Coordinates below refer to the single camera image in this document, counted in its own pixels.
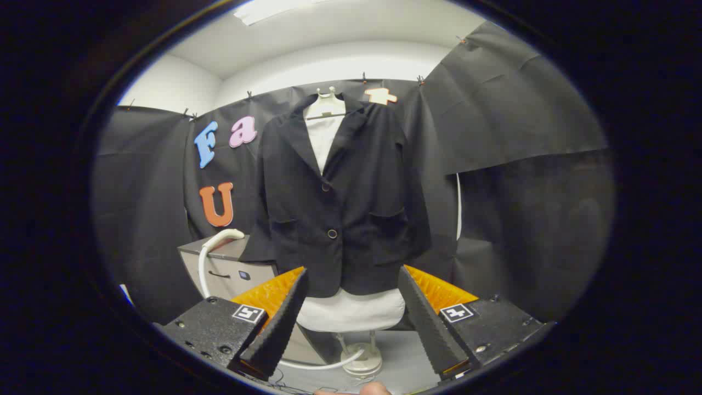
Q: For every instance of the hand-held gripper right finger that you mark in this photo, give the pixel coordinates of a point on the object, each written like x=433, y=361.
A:
x=425, y=318

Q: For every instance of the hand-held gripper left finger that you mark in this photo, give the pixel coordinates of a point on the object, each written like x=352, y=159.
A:
x=282, y=312

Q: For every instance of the white garment steamer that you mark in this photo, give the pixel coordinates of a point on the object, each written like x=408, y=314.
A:
x=219, y=237

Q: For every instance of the black suit jacket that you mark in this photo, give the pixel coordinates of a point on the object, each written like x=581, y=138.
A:
x=351, y=208

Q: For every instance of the white padded garment form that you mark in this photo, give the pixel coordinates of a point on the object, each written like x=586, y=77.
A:
x=351, y=312

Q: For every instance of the white steamer stand base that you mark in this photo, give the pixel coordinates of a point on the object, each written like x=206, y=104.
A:
x=364, y=362

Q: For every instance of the grey cabinet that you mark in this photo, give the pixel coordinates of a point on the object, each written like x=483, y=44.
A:
x=230, y=280

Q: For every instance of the white curved tube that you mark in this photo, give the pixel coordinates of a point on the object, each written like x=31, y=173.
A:
x=459, y=208

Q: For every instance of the white plastic hanger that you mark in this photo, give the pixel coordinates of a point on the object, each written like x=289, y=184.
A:
x=327, y=104

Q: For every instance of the black backdrop cloth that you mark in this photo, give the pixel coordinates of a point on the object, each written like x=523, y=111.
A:
x=493, y=109

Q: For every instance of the ceiling light panel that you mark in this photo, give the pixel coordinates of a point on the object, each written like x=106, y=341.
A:
x=269, y=10

